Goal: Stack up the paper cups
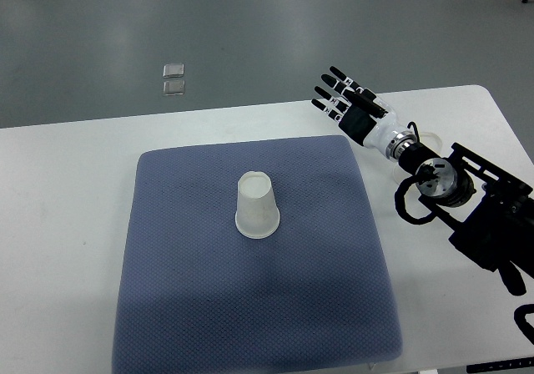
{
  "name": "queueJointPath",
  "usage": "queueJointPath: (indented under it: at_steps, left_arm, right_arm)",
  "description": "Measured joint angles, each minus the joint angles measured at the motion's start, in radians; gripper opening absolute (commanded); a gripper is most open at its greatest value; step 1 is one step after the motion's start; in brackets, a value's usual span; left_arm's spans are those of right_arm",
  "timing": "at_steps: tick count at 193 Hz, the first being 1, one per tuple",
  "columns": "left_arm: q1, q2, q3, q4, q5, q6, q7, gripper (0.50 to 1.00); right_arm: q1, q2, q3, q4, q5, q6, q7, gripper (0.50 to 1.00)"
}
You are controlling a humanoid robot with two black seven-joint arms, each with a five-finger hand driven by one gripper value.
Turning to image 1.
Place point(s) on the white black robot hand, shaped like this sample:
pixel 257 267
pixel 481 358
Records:
pixel 369 124

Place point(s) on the white paper cup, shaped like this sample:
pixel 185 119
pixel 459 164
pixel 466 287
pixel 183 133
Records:
pixel 257 215
pixel 430 140

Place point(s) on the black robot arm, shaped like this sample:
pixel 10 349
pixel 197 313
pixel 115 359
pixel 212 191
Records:
pixel 489 211

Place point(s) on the white paper cup on mat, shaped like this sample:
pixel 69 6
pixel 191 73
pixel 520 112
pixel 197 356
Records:
pixel 257 215

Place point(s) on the upper metal floor plate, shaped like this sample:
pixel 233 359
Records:
pixel 173 70

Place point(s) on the blue textured fabric mat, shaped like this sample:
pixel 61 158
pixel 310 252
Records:
pixel 196 296

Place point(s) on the black table edge strip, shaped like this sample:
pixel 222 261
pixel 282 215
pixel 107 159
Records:
pixel 512 364

